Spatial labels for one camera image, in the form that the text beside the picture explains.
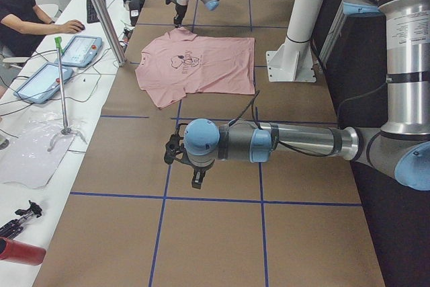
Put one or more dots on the metal reacher grabber stick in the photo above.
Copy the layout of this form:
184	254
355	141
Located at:
62	92

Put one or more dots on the person's hand on mouse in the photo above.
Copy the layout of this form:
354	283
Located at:
70	27

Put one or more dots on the far blue teach pendant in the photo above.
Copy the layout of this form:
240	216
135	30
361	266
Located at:
81	50

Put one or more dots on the near blue teach pendant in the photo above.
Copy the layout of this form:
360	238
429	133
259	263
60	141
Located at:
43	84

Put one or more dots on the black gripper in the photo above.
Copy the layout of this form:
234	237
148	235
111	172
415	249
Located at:
198	168
179	9

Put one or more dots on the black label printer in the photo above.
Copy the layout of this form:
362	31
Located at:
134	8

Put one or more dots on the red cylinder bottle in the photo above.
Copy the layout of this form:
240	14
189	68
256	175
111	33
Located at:
23	253

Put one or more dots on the black folded tripod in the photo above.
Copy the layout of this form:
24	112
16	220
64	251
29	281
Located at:
15	226

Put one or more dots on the blue teach pendant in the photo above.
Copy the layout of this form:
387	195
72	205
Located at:
43	84
81	50

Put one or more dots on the aluminium frame post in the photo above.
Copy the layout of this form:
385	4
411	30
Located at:
109	31

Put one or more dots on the black keyboard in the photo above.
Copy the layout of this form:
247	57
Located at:
91	12

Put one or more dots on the pink Snoopy t-shirt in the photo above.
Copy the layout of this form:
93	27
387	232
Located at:
181	62

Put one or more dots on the seated person in black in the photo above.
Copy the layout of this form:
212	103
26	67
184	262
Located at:
24	25

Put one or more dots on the clear plastic bag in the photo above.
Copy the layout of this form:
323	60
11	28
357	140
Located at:
32	158

